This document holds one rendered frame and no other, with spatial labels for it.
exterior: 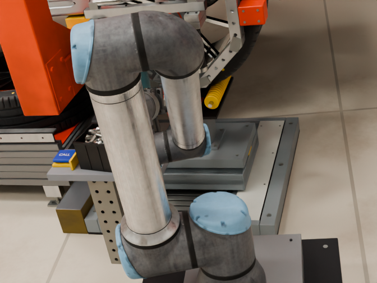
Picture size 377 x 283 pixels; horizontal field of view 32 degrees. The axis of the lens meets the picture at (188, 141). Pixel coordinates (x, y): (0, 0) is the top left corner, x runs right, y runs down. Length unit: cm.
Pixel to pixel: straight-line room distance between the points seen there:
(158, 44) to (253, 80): 257
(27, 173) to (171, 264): 145
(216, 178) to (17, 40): 96
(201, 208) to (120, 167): 30
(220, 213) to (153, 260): 20
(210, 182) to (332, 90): 113
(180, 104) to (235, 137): 133
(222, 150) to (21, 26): 95
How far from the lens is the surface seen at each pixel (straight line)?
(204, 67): 216
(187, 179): 272
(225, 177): 267
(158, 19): 126
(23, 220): 303
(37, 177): 297
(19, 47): 256
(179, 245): 163
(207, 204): 166
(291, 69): 386
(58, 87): 262
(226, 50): 236
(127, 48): 124
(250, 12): 229
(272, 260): 188
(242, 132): 283
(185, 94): 143
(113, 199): 240
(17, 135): 289
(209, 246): 163
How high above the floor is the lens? 164
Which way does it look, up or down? 30 degrees down
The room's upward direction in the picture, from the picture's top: 11 degrees counter-clockwise
